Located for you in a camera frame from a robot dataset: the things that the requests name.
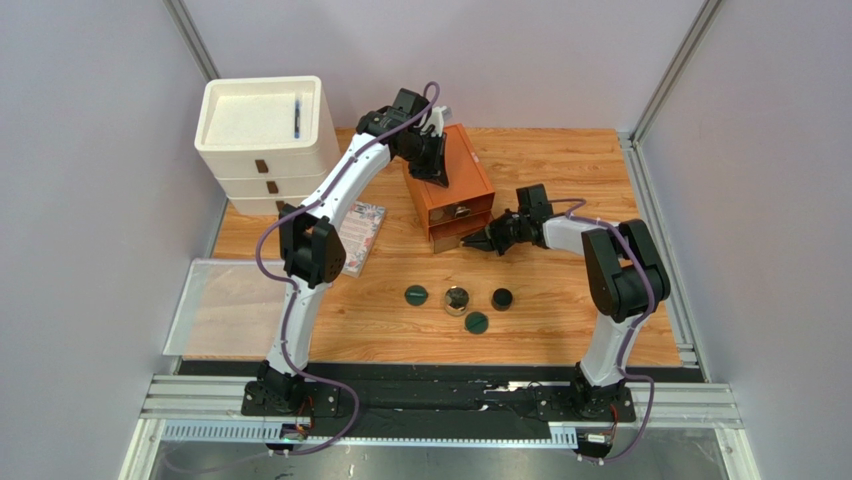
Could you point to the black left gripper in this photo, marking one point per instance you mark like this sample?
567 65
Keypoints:
436 171

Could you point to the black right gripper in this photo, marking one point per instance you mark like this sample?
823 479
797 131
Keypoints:
499 232

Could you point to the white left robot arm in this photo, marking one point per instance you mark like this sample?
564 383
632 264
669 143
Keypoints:
310 244

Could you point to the clear plastic sheet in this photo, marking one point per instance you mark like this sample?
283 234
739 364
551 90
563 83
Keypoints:
228 310

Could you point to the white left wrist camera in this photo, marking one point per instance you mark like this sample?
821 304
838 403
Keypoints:
434 122

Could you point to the clear orange drawer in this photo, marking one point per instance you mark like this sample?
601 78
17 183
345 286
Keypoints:
448 236

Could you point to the white three-drawer cabinet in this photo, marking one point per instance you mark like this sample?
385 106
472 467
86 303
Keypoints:
245 137

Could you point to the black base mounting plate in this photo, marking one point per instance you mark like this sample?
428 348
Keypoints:
439 399

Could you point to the blue pen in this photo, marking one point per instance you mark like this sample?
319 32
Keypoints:
297 119

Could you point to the dark green round lid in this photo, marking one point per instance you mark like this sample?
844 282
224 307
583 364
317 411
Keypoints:
416 295

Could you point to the floral patterned booklet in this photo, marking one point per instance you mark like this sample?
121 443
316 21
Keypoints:
358 233

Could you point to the gold mirrored jar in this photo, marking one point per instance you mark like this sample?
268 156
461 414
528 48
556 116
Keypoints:
456 301

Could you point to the orange drawer box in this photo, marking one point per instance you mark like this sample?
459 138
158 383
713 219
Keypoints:
470 195

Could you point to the aluminium frame rail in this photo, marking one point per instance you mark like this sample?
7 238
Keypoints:
209 409

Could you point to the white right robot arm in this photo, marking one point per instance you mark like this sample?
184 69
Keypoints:
626 277

